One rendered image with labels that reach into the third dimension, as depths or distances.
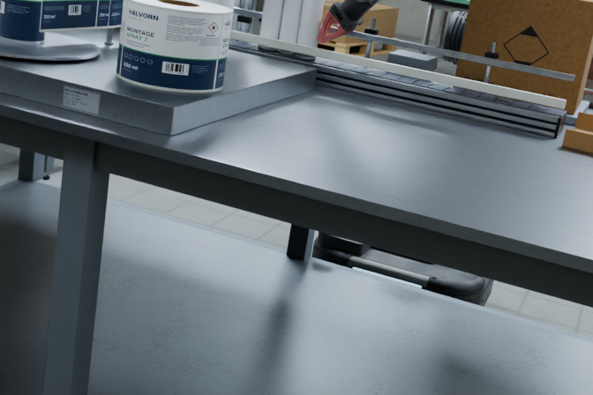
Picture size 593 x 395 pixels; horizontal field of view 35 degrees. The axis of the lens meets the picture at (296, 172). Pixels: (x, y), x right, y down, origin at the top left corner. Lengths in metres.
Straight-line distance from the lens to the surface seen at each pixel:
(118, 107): 1.63
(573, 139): 2.04
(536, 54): 2.34
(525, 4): 2.34
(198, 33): 1.69
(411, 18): 11.15
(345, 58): 2.22
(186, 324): 2.33
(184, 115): 1.61
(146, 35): 1.70
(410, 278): 2.83
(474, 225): 1.37
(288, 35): 2.30
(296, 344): 2.31
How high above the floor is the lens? 1.22
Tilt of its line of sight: 16 degrees down
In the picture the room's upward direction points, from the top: 9 degrees clockwise
